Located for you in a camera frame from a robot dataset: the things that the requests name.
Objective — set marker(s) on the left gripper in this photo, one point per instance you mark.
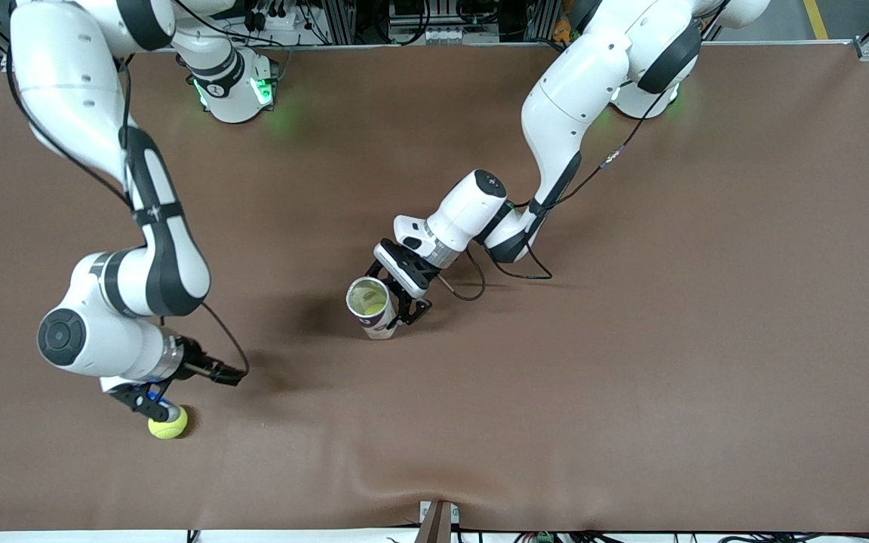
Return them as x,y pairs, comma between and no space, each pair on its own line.
421,287

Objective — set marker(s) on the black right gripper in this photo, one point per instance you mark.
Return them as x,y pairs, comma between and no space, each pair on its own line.
191,358

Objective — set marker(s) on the Wilson tennis ball can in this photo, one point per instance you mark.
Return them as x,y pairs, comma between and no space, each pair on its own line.
380,326

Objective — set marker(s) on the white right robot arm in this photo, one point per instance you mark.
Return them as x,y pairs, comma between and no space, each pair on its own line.
65,83

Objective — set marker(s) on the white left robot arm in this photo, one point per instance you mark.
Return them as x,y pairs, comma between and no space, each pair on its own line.
570,98

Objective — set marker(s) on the brown table mat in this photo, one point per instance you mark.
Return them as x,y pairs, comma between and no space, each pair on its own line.
631,339

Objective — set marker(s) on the white terminal block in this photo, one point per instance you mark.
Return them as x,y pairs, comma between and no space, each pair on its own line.
457,35

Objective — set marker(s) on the white power strip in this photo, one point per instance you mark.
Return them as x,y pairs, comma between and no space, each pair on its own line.
291,34

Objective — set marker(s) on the green terminal connector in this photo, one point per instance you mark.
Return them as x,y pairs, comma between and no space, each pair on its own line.
544,538

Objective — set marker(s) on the orange snack bag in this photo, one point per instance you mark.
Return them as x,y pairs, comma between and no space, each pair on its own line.
561,32

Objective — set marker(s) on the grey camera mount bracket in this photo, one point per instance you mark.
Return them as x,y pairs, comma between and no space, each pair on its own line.
438,524

